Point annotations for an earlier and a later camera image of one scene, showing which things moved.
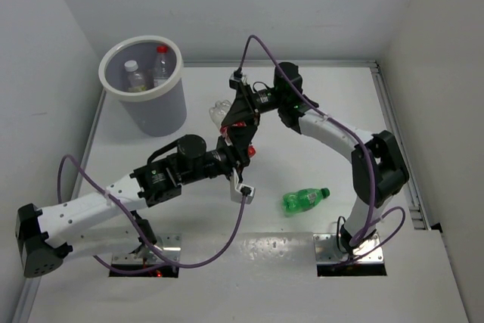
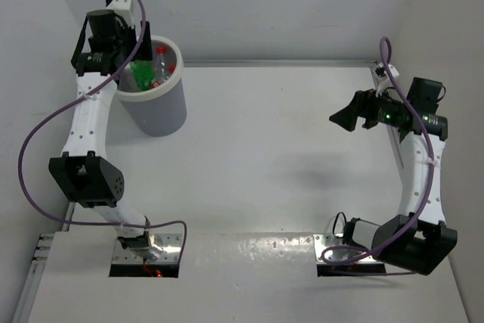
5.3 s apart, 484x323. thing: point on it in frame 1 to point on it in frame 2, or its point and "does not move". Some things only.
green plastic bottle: [296, 201] to [143, 71]
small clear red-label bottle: [217, 111] to [171, 69]
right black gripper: [242, 100] to [363, 104]
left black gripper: [235, 152] to [144, 51]
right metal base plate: [327, 251] does not move
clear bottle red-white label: [162, 71] does not move
